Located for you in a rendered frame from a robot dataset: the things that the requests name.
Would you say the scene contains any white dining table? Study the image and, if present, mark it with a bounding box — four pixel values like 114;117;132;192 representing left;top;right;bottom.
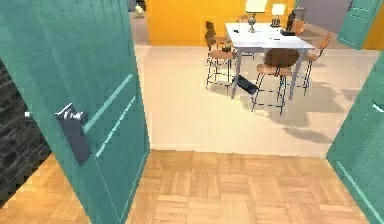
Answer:
224;21;316;101

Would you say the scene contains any black flat object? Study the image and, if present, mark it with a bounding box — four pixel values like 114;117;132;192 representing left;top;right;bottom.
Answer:
234;75;260;96

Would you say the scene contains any white shade table lamp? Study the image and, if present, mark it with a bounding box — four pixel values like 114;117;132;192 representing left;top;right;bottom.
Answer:
244;0;268;34
269;3;287;29

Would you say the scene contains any grey door handle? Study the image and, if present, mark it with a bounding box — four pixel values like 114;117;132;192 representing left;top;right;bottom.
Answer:
54;102;93;167

